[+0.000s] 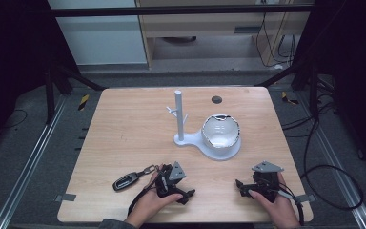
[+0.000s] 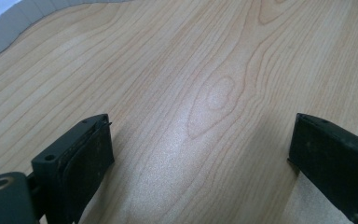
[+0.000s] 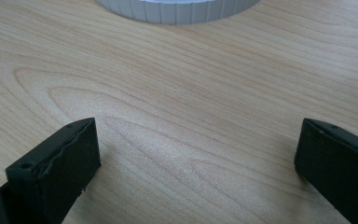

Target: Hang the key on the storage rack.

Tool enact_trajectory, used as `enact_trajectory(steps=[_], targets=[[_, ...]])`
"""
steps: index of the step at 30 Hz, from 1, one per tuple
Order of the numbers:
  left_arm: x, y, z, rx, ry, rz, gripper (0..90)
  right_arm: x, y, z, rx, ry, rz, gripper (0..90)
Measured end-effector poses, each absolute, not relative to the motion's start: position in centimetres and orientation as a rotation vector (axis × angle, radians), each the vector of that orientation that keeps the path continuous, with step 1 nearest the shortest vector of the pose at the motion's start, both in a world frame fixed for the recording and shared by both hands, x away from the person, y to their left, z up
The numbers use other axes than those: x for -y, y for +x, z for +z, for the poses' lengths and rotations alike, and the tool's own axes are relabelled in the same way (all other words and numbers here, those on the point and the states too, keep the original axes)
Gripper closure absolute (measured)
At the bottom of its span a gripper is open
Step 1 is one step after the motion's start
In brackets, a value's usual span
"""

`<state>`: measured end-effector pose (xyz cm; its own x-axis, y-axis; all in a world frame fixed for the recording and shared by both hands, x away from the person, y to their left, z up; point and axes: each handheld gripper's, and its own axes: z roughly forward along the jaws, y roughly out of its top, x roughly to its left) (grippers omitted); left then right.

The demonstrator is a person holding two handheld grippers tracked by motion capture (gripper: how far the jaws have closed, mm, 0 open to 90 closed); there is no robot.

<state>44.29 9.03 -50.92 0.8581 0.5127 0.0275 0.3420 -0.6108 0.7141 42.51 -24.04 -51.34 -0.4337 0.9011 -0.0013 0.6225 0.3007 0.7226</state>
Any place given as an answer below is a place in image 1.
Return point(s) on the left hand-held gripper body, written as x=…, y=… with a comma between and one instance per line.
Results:
x=166, y=183

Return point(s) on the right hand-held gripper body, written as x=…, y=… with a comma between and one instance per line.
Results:
x=267, y=183

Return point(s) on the black car key with carabiner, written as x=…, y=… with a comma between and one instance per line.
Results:
x=130, y=180

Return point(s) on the person's right hand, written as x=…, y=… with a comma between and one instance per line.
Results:
x=279, y=210

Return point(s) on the person's left hand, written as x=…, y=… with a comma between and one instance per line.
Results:
x=147, y=206

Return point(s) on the grey tape piece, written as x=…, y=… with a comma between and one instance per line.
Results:
x=305, y=198
x=65, y=197

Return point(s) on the white hook stand with base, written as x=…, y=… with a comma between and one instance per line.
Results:
x=184, y=138

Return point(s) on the white bowl with silver rim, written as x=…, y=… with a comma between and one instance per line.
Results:
x=220, y=132

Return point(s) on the yellow black striped tape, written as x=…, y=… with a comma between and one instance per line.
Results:
x=83, y=102
x=288, y=98

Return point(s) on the light wooden desk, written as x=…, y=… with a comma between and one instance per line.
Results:
x=203, y=25

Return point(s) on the white cabinet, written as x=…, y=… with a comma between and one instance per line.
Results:
x=101, y=35

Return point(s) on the aluminium floor rail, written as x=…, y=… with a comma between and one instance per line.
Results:
x=28, y=165
x=343, y=178

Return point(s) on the black metal frame stand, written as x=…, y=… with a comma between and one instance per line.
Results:
x=50, y=95
x=313, y=92

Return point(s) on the black metal frame crossbar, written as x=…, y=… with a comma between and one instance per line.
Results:
x=171, y=10

